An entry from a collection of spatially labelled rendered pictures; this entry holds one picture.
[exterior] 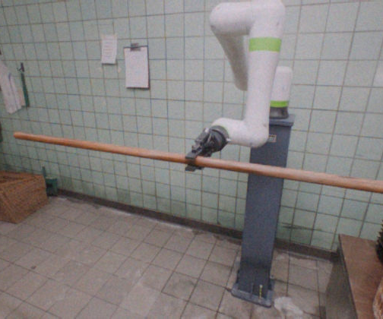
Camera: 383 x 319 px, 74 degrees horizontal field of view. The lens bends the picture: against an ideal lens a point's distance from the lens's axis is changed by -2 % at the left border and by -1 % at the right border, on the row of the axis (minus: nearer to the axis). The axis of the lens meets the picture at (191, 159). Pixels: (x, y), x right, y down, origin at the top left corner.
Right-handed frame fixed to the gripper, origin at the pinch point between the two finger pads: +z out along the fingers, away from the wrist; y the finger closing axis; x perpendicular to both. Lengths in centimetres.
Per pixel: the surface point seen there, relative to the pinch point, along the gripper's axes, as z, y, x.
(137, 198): -120, 102, 106
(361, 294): -29, 62, -63
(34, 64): -121, -23, 212
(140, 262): -63, 120, 68
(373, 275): -43, 62, -70
